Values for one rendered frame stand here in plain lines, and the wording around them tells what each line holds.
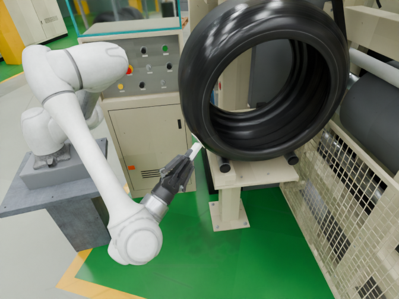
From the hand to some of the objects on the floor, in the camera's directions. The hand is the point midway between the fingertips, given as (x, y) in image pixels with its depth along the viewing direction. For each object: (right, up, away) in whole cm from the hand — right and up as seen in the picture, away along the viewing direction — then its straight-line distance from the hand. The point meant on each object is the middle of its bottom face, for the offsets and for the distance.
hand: (193, 151), depth 86 cm
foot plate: (+24, -50, +101) cm, 115 cm away
